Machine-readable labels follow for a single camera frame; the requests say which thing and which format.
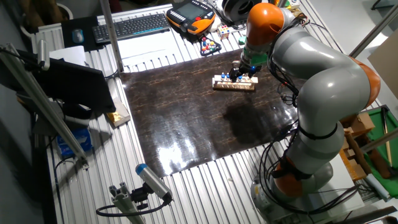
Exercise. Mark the wooden test tube rack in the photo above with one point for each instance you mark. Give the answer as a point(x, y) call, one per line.
point(233, 85)

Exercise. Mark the green gripper mount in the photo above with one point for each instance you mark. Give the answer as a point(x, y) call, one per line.
point(258, 59)

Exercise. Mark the white paper sheet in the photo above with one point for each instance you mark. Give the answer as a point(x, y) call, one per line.
point(146, 46)
point(68, 55)

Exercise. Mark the dark marble pattern mat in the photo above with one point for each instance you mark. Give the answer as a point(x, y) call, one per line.
point(186, 118)

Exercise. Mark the brown cardboard sheet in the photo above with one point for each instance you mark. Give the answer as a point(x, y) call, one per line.
point(385, 62)

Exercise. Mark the wooden block stack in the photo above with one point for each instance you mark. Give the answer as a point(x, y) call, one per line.
point(357, 124)

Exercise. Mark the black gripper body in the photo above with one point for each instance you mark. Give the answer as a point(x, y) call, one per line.
point(250, 70)

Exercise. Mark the aluminium diagonal frame beam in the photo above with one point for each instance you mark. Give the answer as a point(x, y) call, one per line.
point(40, 102)

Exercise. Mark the small wooden block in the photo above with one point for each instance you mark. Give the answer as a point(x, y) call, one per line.
point(118, 115)

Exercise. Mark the black mouse pad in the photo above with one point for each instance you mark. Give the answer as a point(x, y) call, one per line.
point(66, 25)

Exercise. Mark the black keyboard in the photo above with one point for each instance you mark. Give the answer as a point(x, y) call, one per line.
point(130, 28)

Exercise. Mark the rubik's cube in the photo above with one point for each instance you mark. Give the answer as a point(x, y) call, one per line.
point(223, 31)

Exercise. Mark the aluminium camera stand profile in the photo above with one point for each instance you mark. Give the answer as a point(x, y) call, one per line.
point(124, 202)

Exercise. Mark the silver camera with blue end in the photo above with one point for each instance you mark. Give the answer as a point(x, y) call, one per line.
point(152, 180)

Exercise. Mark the open glass test tube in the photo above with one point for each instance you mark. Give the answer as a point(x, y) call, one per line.
point(245, 76)

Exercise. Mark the black monitor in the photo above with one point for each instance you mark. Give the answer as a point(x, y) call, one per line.
point(71, 84)

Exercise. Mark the black round spool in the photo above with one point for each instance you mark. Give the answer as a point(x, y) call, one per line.
point(236, 9)

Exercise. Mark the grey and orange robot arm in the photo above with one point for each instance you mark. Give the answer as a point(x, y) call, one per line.
point(326, 87)

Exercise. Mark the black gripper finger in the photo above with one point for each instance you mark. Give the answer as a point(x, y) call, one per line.
point(239, 73)
point(233, 76)

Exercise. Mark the grey computer mouse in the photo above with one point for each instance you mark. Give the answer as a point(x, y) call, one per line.
point(78, 36)

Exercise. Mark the aluminium frame post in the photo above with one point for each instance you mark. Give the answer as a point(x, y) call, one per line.
point(110, 34)
point(373, 31)

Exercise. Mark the orange and black teach pendant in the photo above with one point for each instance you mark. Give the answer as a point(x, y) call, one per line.
point(189, 15)

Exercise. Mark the blue capped test tube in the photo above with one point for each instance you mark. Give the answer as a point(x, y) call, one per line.
point(228, 76)
point(239, 78)
point(222, 75)

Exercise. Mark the silver camera bar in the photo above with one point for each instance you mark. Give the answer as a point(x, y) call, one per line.
point(43, 54)

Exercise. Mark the small green cube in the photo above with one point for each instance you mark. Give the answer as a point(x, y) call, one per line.
point(242, 40)

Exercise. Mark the black triangle tray with balls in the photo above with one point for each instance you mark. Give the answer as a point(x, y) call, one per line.
point(210, 46)

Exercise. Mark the blue tissue pack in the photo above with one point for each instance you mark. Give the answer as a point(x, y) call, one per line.
point(74, 143)

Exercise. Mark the green toy pool table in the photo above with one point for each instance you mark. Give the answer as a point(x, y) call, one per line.
point(377, 130)

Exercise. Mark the white round bin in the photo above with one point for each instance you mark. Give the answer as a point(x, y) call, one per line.
point(65, 8)

